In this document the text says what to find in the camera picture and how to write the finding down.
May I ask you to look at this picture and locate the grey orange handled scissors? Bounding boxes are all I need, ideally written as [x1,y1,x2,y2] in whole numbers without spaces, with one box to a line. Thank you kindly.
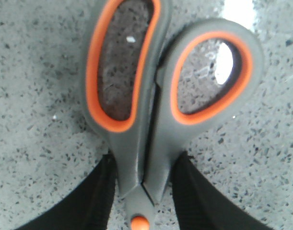
[82,0,263,230]

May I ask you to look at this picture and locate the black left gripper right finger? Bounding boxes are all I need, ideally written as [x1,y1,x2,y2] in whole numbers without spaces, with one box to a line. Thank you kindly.
[171,151,269,230]

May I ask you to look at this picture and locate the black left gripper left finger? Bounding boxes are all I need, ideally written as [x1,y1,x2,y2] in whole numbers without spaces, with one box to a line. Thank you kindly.
[18,154,117,230]

